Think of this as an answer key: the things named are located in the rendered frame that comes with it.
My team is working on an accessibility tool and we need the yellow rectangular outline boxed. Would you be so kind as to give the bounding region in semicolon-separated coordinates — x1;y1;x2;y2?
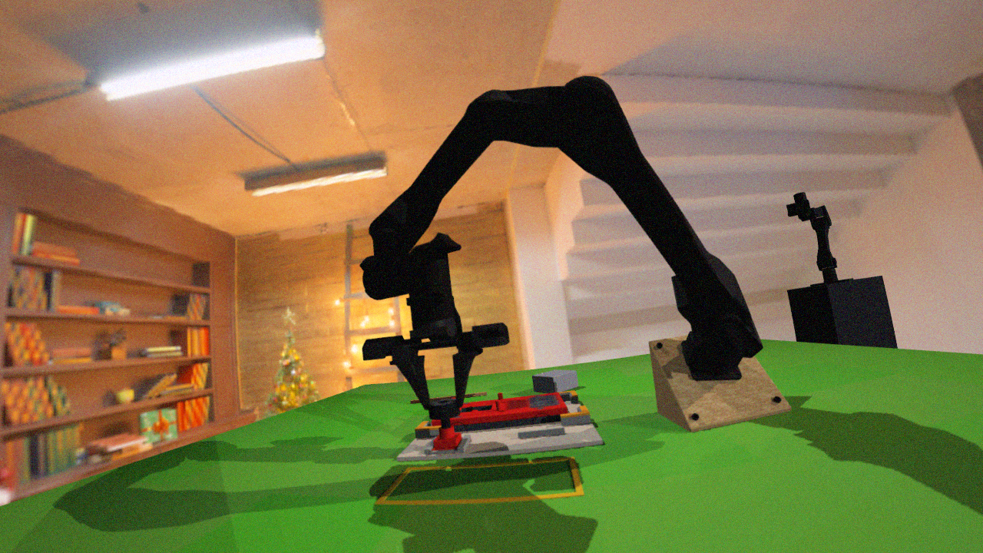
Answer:
376;457;584;505

